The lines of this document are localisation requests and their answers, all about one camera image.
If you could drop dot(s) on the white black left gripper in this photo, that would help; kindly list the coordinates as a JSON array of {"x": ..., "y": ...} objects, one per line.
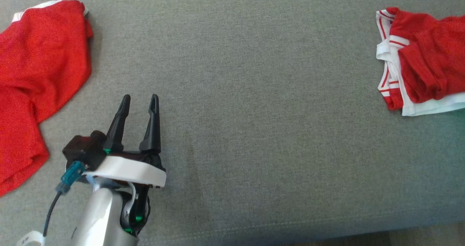
[{"x": 127, "y": 171}]

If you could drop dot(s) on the red garment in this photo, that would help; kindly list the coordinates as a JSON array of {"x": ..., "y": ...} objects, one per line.
[{"x": 32, "y": 75}]

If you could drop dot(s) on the red Bulls basketball jersey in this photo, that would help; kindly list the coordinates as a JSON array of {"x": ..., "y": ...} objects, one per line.
[{"x": 428, "y": 57}]

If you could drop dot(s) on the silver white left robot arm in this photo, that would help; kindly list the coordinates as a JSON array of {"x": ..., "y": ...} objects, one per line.
[{"x": 98, "y": 217}]

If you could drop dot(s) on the grey fabric sofa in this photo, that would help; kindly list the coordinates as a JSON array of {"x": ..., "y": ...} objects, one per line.
[{"x": 254, "y": 93}]

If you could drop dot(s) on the white paper label tag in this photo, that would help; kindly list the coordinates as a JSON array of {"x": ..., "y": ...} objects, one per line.
[{"x": 31, "y": 238}]

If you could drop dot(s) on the white garment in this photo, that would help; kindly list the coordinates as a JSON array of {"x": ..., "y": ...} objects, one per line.
[{"x": 428, "y": 108}]

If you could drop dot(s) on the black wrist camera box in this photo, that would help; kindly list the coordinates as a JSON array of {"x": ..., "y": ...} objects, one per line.
[{"x": 81, "y": 148}]

